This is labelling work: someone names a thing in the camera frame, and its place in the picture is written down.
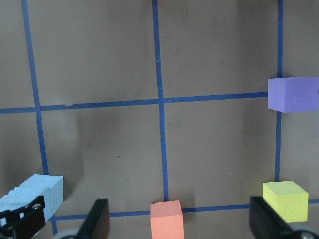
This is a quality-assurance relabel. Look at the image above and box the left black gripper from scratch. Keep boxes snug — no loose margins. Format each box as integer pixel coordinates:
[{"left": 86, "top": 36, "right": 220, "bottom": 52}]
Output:
[{"left": 0, "top": 195, "right": 46, "bottom": 239}]

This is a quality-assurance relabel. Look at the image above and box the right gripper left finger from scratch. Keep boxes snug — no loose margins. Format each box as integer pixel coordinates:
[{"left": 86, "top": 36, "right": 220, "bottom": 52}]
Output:
[{"left": 75, "top": 199, "right": 110, "bottom": 239}]

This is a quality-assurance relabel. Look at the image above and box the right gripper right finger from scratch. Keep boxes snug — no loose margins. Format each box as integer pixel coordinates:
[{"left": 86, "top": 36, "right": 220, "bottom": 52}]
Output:
[{"left": 249, "top": 196, "right": 296, "bottom": 239}]

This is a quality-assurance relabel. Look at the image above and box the light blue block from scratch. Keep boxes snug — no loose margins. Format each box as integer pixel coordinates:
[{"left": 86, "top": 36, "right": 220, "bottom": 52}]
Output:
[
  {"left": 0, "top": 188, "right": 38, "bottom": 226},
  {"left": 20, "top": 174, "right": 63, "bottom": 222}
]

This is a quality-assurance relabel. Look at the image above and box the yellow block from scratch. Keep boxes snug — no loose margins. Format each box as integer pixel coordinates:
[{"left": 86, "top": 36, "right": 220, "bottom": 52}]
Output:
[{"left": 263, "top": 181, "right": 309, "bottom": 223}]

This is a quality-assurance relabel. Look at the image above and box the orange block robot side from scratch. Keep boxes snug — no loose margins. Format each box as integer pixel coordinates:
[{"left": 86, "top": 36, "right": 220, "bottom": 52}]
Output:
[{"left": 150, "top": 200, "right": 184, "bottom": 239}]

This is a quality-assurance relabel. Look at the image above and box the purple block near tray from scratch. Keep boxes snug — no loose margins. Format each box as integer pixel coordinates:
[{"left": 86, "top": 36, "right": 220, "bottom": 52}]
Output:
[{"left": 268, "top": 77, "right": 319, "bottom": 113}]

